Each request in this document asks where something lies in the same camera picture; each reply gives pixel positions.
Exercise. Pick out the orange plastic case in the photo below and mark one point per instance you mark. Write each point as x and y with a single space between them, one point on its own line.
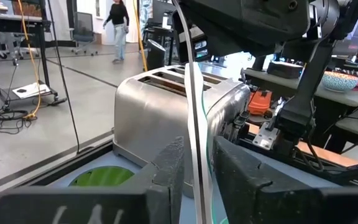
259 102

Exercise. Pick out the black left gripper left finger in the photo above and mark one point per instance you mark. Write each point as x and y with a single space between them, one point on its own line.
73 208

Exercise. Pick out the green faceted cup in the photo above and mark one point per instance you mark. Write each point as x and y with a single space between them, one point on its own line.
104 177

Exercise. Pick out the black box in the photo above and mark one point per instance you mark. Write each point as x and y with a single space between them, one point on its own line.
284 70

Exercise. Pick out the stainless steel four-slot toaster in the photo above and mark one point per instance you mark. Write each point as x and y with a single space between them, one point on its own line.
148 118

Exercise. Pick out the low grey desk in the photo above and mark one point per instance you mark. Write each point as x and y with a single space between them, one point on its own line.
356 124

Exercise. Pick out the black pole stand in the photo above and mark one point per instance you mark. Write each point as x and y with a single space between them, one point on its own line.
43 62

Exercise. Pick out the patterned ceramic bowl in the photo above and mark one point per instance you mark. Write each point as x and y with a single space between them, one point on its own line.
340 81

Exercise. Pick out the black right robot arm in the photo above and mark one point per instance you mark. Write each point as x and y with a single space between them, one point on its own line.
306 93

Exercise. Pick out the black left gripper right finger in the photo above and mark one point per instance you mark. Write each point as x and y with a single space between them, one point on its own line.
291 202

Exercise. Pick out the wooden board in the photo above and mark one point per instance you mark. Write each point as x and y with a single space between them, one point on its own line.
331 155

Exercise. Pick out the black bin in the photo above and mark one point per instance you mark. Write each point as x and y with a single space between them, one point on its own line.
155 56

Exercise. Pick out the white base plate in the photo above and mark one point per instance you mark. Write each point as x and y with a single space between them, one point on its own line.
31 90

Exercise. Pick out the person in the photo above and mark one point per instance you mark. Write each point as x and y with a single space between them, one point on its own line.
117 18

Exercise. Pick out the grey office chair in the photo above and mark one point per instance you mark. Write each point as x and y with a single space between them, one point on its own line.
84 28

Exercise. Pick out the black aluminium table frame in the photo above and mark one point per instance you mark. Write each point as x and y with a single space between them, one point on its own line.
353 175

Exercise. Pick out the clear glass measuring cup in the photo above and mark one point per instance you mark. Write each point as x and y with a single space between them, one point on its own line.
197 124

